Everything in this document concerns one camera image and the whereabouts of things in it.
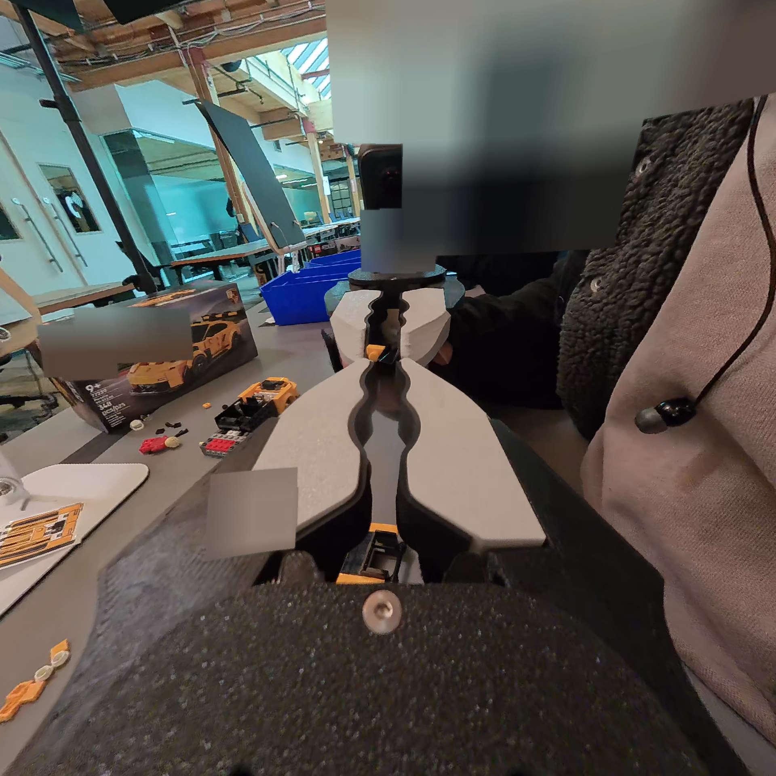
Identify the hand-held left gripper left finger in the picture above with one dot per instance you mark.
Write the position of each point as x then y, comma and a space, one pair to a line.
321, 436

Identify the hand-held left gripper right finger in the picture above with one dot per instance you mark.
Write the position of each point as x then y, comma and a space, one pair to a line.
467, 479

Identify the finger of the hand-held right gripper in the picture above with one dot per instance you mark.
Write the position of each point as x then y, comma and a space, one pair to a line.
427, 321
351, 327

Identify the small orange lego plate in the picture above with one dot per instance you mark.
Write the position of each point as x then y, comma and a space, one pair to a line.
374, 350

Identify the orange black lego subassembly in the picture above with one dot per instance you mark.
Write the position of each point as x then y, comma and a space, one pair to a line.
370, 558

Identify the lego car chassis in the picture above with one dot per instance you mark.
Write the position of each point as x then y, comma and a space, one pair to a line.
248, 418

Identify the dark boxed lego sets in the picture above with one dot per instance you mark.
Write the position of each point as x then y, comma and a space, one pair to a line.
336, 244

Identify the lego set box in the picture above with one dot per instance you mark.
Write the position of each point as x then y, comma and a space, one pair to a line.
218, 321

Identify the scattered small lego pieces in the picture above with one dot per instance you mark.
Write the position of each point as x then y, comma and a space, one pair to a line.
24, 697

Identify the person's right hand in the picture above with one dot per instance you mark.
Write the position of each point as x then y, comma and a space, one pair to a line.
444, 354

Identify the blue plastic bin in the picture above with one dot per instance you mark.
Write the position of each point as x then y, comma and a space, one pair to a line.
297, 297

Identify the black leaning panel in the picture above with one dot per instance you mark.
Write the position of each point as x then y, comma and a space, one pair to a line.
248, 170

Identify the grey office desk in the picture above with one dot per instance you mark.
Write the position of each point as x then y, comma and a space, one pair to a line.
218, 251

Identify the black earbud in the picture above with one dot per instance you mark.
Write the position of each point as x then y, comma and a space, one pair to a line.
667, 415

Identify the black fleece jacket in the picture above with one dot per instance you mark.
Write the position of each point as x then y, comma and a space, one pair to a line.
636, 273

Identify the beige sweatshirt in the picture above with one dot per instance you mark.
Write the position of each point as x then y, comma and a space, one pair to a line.
697, 545

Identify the sticker sheet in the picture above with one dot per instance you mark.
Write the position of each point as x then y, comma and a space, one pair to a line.
36, 533

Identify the black slanted pole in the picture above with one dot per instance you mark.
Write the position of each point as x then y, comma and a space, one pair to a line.
79, 133

